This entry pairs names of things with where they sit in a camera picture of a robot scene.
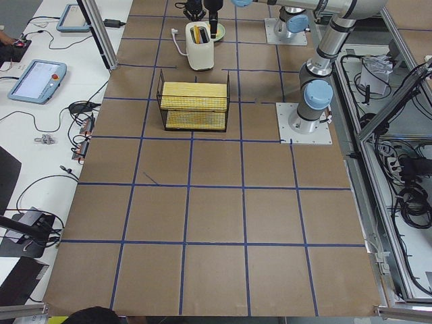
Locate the person's head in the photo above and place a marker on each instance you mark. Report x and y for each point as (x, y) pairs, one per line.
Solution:
(93, 315)

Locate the near teach pendant tablet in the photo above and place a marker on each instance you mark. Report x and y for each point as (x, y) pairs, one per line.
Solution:
(38, 82)

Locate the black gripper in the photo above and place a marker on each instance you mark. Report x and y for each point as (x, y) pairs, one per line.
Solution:
(194, 5)
(213, 5)

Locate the white toaster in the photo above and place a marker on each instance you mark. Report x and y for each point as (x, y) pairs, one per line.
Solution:
(200, 56)

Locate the far teach pendant tablet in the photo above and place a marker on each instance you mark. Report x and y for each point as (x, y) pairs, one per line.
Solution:
(72, 20)

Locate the green plate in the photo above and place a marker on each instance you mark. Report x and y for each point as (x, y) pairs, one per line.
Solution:
(220, 32)

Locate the bread slice in toaster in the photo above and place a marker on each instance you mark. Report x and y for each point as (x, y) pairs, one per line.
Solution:
(196, 33)

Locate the black power adapter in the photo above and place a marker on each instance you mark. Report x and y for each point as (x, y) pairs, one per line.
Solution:
(113, 23)

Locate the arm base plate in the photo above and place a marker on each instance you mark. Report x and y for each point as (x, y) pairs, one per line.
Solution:
(278, 34)
(294, 130)

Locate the teach pendant tablet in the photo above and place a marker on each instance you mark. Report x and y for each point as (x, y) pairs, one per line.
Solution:
(38, 82)
(72, 20)

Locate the aluminium frame post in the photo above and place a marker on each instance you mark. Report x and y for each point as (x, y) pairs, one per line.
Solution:
(94, 21)

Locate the wooden board in basket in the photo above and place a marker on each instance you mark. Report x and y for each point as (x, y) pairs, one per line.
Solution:
(194, 98)

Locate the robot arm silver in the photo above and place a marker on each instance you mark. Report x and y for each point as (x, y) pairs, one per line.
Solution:
(316, 91)
(345, 9)

